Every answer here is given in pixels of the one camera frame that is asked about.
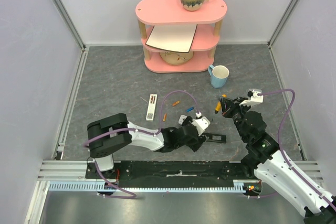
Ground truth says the light blue mug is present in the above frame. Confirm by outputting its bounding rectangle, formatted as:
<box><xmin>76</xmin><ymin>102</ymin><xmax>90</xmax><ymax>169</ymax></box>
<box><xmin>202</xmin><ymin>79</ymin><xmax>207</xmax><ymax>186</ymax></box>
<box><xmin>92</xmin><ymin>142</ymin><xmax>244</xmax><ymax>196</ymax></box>
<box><xmin>208</xmin><ymin>65</ymin><xmax>229</xmax><ymax>89</ymax></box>

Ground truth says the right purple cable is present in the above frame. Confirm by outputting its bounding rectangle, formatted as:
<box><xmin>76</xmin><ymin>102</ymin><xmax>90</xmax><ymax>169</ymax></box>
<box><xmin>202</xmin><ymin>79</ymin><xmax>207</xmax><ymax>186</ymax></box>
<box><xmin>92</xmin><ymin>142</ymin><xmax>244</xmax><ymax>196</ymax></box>
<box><xmin>261</xmin><ymin>88</ymin><xmax>336</xmax><ymax>204</ymax></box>

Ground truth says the beige floral bowl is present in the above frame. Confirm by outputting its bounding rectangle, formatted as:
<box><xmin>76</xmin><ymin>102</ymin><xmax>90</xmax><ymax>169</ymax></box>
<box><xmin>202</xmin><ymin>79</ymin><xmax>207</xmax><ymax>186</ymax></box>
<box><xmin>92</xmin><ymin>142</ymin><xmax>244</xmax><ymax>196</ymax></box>
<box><xmin>159</xmin><ymin>51</ymin><xmax>194</xmax><ymax>66</ymax></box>

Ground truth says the blue slotted cable duct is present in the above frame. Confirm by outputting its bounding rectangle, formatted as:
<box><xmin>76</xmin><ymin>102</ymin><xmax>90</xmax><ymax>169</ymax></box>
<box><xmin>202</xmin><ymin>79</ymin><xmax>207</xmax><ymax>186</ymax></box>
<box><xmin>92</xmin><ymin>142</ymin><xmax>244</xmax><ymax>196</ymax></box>
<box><xmin>49</xmin><ymin>180</ymin><xmax>260</xmax><ymax>193</ymax></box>

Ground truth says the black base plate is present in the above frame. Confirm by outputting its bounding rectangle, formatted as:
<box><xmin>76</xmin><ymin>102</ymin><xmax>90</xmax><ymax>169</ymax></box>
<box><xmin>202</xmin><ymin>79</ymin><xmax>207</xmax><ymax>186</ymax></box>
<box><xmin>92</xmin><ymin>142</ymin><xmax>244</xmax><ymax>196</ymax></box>
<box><xmin>102</xmin><ymin>161</ymin><xmax>260</xmax><ymax>188</ymax></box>

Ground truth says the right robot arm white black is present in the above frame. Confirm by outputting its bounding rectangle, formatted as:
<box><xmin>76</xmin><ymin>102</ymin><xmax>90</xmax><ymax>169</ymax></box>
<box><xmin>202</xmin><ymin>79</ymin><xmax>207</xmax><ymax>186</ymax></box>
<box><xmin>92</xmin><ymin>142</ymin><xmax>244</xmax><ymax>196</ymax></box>
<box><xmin>219</xmin><ymin>97</ymin><xmax>335</xmax><ymax>223</ymax></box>

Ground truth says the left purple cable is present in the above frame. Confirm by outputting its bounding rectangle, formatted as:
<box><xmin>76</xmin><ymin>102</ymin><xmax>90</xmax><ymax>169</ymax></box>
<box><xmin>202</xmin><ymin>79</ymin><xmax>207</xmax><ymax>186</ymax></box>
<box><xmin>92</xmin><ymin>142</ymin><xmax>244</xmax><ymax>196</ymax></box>
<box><xmin>82</xmin><ymin>90</ymin><xmax>202</xmax><ymax>199</ymax></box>

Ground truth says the black remote control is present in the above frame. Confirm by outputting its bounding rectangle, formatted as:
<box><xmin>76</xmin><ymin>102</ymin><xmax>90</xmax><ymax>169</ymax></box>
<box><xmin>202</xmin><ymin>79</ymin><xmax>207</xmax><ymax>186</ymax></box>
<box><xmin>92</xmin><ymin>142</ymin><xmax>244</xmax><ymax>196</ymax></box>
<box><xmin>204</xmin><ymin>133</ymin><xmax>226</xmax><ymax>144</ymax></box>

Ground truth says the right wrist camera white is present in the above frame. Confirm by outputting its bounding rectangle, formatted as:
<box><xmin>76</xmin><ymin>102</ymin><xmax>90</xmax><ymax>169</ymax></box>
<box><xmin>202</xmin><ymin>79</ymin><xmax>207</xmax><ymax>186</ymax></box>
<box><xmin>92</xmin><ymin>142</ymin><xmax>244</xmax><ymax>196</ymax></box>
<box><xmin>239</xmin><ymin>89</ymin><xmax>264</xmax><ymax>106</ymax></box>

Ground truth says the purple cable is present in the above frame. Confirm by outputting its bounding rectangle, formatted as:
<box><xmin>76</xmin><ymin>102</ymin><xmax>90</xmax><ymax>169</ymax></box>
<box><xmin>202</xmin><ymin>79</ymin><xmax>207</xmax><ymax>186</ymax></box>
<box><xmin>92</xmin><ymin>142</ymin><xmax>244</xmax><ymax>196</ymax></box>
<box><xmin>82</xmin><ymin>90</ymin><xmax>202</xmax><ymax>199</ymax></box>
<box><xmin>261</xmin><ymin>88</ymin><xmax>336</xmax><ymax>204</ymax></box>

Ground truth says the white board black edge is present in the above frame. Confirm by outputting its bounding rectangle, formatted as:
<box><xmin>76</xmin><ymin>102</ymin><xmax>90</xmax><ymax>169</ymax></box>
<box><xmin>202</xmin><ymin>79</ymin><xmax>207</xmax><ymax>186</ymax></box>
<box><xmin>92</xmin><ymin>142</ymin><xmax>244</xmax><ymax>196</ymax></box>
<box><xmin>145</xmin><ymin>24</ymin><xmax>197</xmax><ymax>52</ymax></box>

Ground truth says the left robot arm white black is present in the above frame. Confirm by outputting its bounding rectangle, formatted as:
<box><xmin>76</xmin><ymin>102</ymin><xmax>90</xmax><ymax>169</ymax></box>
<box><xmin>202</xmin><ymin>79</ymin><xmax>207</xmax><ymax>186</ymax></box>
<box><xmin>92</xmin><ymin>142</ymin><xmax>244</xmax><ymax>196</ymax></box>
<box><xmin>83</xmin><ymin>112</ymin><xmax>211</xmax><ymax>178</ymax></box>

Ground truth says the pink three tier shelf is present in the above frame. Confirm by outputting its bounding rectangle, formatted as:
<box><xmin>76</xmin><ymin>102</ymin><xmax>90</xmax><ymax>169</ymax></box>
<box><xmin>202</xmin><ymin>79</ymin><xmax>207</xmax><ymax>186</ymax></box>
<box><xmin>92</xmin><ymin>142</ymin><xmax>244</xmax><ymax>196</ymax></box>
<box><xmin>135</xmin><ymin>0</ymin><xmax>227</xmax><ymax>73</ymax></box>

